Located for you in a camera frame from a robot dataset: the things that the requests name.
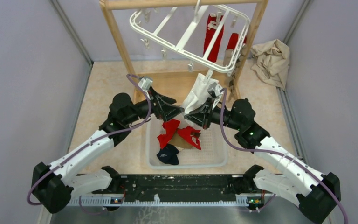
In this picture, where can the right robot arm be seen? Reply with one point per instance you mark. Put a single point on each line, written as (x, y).
(315, 194)

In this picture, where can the tan brown sock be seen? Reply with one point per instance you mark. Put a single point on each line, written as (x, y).
(179, 142)

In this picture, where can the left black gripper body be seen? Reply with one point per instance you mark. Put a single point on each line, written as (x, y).
(155, 108)

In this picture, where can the beige crumpled cloth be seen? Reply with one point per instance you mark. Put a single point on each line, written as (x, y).
(272, 62)

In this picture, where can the white plastic basket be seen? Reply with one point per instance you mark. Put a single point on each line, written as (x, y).
(213, 151)

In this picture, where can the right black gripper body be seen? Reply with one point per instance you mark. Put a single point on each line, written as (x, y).
(216, 115)

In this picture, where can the brown argyle sock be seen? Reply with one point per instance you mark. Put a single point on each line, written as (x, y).
(230, 80)

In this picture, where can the wooden hanger stand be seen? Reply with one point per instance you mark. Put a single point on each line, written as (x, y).
(176, 83)

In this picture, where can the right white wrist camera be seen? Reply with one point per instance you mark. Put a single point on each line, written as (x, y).
(215, 91)

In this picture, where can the white clip drying hanger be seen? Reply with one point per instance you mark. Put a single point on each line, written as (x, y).
(199, 33)

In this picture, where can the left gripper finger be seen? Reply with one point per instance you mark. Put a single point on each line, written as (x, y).
(168, 112)
(163, 95)

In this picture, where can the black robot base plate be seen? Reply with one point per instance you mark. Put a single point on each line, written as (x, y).
(184, 190)

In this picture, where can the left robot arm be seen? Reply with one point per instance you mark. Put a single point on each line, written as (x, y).
(55, 184)

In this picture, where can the white sock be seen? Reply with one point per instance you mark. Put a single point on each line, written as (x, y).
(198, 94)

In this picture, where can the navy santa sock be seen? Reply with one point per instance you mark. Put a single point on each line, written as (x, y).
(168, 155)

